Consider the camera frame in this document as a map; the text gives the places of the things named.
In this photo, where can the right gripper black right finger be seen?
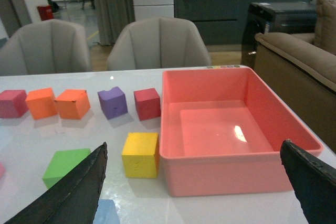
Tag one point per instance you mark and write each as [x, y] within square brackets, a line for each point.
[313, 182]

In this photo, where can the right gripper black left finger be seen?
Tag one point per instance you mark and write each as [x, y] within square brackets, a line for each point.
[73, 199]

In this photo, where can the light blue foam block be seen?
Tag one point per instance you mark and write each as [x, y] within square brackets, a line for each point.
[106, 212]

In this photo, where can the green foam block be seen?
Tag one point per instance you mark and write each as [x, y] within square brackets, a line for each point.
[62, 163]

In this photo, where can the yellow foam block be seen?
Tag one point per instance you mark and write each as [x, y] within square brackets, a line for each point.
[140, 155]

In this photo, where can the chipped orange foam block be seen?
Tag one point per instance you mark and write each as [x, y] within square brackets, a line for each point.
[72, 104]

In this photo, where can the brown sofa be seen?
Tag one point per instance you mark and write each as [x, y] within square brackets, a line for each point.
[300, 68]

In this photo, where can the pink plastic bin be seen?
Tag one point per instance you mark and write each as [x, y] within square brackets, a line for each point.
[222, 130]

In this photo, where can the notched purple foam block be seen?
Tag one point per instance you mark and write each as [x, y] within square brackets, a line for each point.
[113, 102]

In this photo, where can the magenta foam block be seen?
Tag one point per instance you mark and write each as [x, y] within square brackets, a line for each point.
[13, 104]

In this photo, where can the dark red foam block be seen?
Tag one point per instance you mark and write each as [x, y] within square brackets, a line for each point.
[147, 104]

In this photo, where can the left grey armchair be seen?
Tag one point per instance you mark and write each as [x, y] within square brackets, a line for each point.
[51, 46]

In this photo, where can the grey armchair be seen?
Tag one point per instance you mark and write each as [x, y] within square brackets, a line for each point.
[160, 42]
[51, 46]

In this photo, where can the black appliance box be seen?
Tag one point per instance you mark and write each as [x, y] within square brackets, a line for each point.
[282, 17]

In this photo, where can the right grey armchair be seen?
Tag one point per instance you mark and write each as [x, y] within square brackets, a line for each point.
[160, 42]

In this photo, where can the red bin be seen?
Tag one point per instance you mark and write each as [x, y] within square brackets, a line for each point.
[45, 12]

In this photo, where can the dark grey counter cabinet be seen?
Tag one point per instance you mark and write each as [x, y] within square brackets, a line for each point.
[220, 22]

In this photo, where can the grey curtain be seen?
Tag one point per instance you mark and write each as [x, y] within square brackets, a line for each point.
[112, 17]

